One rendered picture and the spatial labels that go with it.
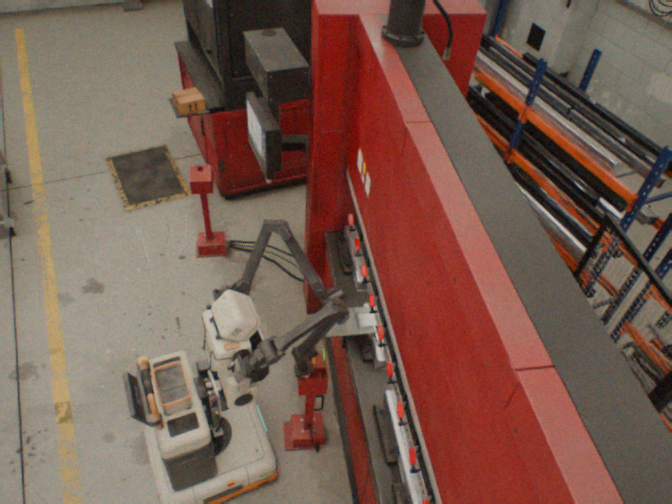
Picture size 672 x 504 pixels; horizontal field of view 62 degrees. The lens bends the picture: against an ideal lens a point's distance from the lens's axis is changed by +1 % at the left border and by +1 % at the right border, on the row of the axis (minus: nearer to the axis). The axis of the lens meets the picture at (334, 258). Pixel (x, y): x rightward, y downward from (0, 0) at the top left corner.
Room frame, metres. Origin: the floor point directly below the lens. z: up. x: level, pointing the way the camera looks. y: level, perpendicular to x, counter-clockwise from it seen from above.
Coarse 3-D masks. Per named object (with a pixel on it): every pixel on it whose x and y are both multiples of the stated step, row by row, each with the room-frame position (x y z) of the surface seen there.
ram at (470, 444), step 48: (384, 144) 2.05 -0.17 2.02; (384, 192) 1.95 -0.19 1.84; (384, 240) 1.84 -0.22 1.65; (432, 240) 1.37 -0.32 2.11; (384, 288) 1.72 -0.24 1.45; (432, 288) 1.28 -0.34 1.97; (432, 336) 1.18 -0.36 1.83; (432, 384) 1.08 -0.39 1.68; (480, 384) 0.86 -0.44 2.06; (432, 432) 0.98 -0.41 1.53; (480, 432) 0.78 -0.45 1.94; (480, 480) 0.69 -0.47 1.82; (528, 480) 0.57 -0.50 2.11
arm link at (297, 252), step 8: (280, 232) 1.93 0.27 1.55; (288, 232) 1.94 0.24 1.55; (288, 240) 1.94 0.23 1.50; (296, 240) 1.96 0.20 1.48; (288, 248) 1.93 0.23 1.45; (296, 248) 1.93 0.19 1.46; (296, 256) 1.91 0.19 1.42; (304, 256) 1.92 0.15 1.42; (304, 264) 1.90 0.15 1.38; (304, 272) 1.88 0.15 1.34; (312, 272) 1.88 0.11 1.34; (312, 280) 1.86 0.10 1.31; (320, 280) 1.89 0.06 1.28; (312, 288) 1.84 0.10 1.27; (320, 288) 1.84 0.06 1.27
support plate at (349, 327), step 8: (352, 312) 1.93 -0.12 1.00; (360, 312) 1.93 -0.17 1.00; (368, 312) 1.94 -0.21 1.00; (352, 320) 1.87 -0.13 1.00; (336, 328) 1.81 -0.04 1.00; (344, 328) 1.81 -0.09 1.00; (352, 328) 1.82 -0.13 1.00; (360, 328) 1.82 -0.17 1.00; (368, 328) 1.83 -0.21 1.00; (328, 336) 1.75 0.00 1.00
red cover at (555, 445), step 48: (384, 48) 2.37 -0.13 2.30; (384, 96) 2.10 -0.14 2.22; (432, 144) 1.66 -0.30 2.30; (432, 192) 1.42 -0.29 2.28; (480, 240) 1.18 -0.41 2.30; (480, 288) 0.99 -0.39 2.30; (480, 336) 0.91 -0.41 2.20; (528, 336) 0.85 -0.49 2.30; (528, 384) 0.71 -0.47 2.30; (528, 432) 0.63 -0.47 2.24; (576, 432) 0.60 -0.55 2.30; (576, 480) 0.50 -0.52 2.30
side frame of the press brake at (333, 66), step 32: (320, 0) 2.84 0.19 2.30; (352, 0) 2.87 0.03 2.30; (384, 0) 2.91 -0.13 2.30; (448, 0) 2.98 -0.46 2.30; (320, 32) 2.67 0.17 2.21; (352, 32) 2.71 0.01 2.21; (480, 32) 2.85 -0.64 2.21; (320, 64) 2.68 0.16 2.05; (352, 64) 2.71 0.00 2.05; (448, 64) 2.82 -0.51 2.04; (320, 96) 2.68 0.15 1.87; (352, 96) 2.72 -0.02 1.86; (320, 128) 2.68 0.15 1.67; (320, 160) 2.68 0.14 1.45; (320, 192) 2.69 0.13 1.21; (320, 224) 2.69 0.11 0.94; (320, 256) 2.69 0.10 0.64
